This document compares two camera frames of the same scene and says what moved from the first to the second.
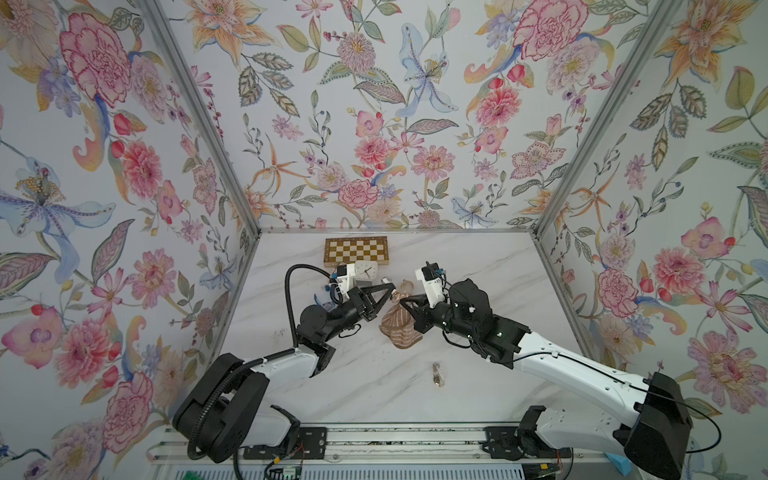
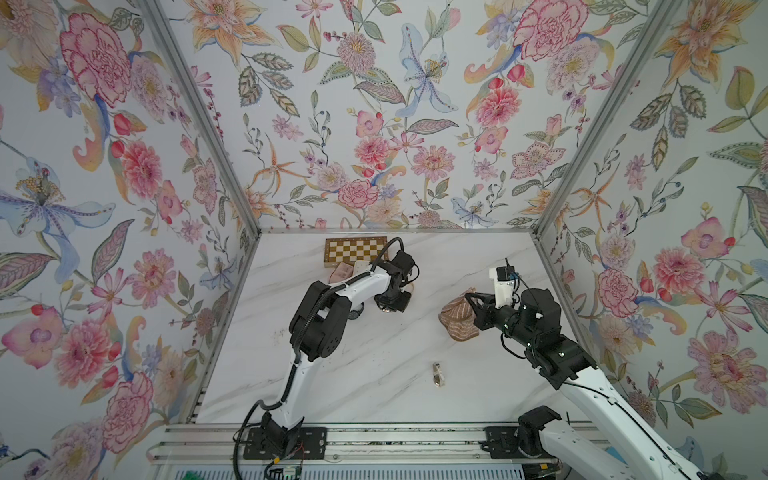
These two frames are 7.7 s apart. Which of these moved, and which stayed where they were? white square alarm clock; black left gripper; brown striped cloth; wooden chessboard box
Moved: black left gripper; brown striped cloth
Stayed: wooden chessboard box; white square alarm clock
